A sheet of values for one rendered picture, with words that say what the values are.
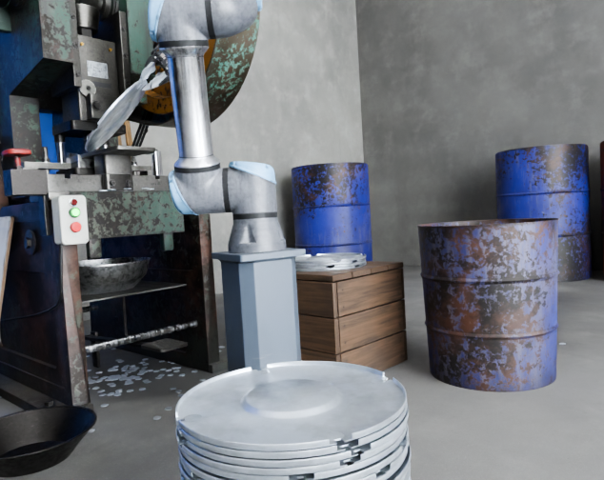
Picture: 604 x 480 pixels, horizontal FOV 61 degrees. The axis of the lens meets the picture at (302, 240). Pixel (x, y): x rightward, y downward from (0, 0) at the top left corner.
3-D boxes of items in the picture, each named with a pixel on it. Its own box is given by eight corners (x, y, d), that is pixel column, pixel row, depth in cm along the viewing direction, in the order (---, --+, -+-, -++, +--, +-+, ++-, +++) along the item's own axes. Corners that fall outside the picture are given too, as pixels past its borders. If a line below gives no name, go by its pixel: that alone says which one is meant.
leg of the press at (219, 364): (236, 366, 189) (220, 116, 184) (211, 374, 180) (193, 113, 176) (111, 336, 251) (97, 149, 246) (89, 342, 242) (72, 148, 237)
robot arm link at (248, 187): (277, 211, 129) (274, 157, 129) (224, 214, 129) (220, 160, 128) (277, 211, 141) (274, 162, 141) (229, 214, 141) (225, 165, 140)
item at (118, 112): (122, 90, 144) (120, 89, 144) (73, 163, 156) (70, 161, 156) (159, 73, 170) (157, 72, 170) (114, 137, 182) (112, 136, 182)
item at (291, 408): (343, 355, 85) (343, 350, 85) (456, 416, 58) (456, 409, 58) (162, 387, 75) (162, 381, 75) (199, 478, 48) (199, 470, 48)
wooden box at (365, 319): (408, 359, 183) (403, 262, 181) (338, 390, 156) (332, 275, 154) (324, 344, 211) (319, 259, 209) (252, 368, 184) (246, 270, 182)
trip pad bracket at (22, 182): (52, 235, 147) (47, 166, 146) (16, 237, 139) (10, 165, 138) (44, 235, 151) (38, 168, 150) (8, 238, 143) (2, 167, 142)
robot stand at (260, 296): (316, 420, 135) (306, 249, 133) (252, 440, 125) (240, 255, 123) (280, 400, 151) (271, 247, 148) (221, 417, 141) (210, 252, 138)
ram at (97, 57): (128, 122, 179) (121, 34, 177) (86, 117, 167) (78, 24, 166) (104, 130, 190) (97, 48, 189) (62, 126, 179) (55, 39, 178)
